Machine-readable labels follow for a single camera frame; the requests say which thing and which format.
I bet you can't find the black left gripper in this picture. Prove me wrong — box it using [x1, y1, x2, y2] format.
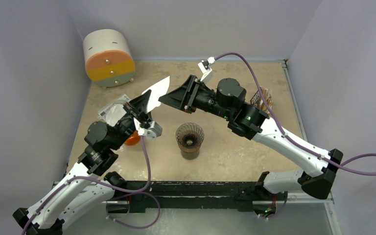
[110, 89, 153, 150]

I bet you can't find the clear plastic filter packet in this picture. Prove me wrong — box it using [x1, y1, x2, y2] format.
[97, 94, 131, 120]

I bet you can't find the orange glass carafe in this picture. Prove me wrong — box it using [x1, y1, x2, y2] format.
[124, 132, 141, 146]

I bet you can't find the dark wooden dripper ring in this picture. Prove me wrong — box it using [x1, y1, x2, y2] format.
[179, 146, 202, 154]

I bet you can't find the grey glass carafe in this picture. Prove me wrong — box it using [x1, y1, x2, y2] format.
[181, 151, 200, 160]

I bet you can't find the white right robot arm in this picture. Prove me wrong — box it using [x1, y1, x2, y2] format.
[159, 75, 343, 200]

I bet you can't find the orange coffee filter box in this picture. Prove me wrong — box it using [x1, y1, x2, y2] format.
[250, 87, 273, 115]

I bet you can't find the white round drawer cabinet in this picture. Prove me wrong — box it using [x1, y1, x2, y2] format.
[83, 29, 136, 88]

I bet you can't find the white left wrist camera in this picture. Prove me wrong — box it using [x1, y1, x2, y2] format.
[137, 121, 163, 140]

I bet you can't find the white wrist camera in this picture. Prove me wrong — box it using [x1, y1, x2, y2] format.
[137, 121, 163, 140]
[198, 57, 215, 84]

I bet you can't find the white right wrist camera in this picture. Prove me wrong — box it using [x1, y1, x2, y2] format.
[198, 57, 215, 84]

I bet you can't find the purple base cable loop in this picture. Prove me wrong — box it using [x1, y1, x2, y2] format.
[105, 191, 162, 229]

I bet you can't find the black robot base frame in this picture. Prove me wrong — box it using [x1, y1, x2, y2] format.
[108, 181, 287, 216]

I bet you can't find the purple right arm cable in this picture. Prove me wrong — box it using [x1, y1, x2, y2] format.
[213, 52, 376, 177]

